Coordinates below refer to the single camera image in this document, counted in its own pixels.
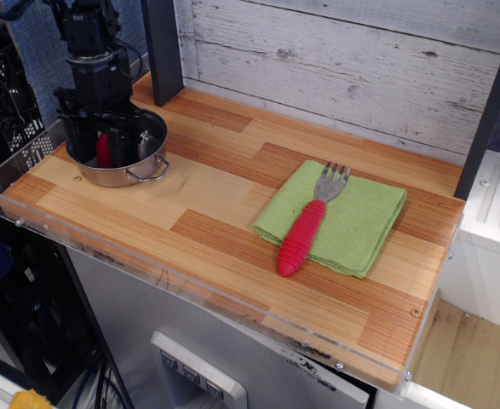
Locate white metal side unit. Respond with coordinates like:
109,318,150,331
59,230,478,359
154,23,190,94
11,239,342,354
438,151,500,325

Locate red handled metal fork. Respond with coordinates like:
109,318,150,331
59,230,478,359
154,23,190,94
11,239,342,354
277,163,351,277

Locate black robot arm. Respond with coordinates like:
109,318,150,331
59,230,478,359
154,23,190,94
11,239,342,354
49,1,140,169

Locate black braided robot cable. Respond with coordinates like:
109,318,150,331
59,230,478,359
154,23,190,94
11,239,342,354
112,40,144,86

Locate dark grey right post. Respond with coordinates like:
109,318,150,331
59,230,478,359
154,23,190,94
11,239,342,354
454,64,500,200

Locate dark grey post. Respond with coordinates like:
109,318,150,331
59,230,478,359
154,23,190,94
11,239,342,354
141,0,184,107
454,64,500,200

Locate yellow black object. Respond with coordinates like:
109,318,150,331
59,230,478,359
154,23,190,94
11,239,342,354
8,389,52,409

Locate red pepper toy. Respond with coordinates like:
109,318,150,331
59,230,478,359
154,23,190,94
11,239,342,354
95,132,113,169

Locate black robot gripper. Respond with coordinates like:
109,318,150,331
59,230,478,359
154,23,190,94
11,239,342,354
54,49,147,164

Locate green folded cloth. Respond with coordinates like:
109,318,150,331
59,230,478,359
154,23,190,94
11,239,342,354
253,160,407,278

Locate dark grey left post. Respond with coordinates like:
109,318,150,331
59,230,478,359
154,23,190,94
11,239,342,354
141,0,184,107

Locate stainless steel cabinet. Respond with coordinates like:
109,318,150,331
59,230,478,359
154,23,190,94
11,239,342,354
67,250,376,408

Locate clear acrylic table guard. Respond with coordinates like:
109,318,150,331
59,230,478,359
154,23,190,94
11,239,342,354
0,89,463,394

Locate stainless steel pot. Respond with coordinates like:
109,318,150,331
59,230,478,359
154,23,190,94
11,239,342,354
60,104,170,187

